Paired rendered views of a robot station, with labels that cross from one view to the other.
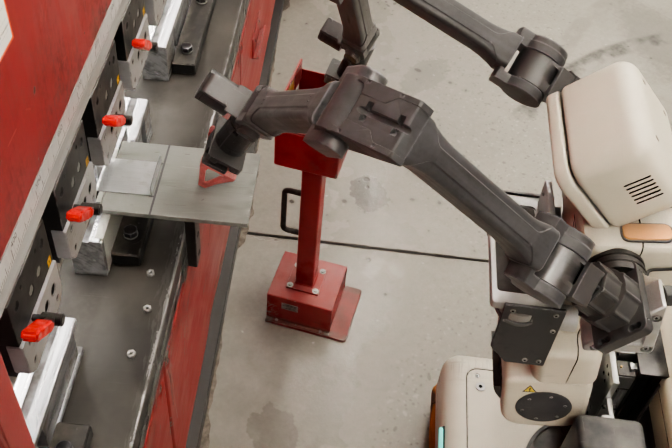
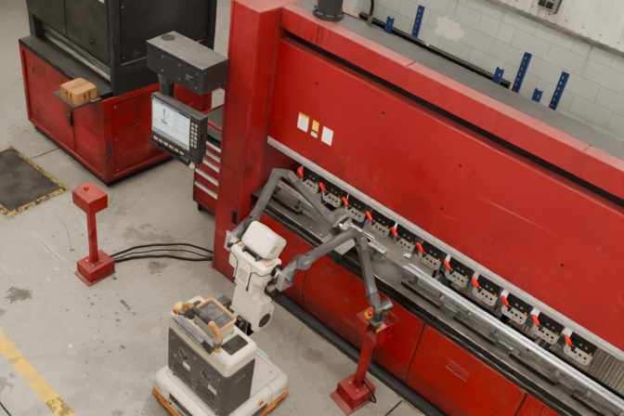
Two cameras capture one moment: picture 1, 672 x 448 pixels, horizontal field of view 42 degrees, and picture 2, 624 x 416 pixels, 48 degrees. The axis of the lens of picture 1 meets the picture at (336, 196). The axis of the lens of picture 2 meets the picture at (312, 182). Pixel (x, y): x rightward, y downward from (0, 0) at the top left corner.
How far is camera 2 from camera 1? 4.43 m
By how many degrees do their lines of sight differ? 84
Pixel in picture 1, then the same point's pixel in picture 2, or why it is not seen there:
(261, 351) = (344, 370)
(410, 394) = (293, 397)
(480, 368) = (276, 377)
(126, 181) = not seen: hidden behind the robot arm
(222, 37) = (416, 299)
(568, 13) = not seen: outside the picture
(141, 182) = not seen: hidden behind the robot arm
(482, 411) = (263, 366)
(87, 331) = (322, 225)
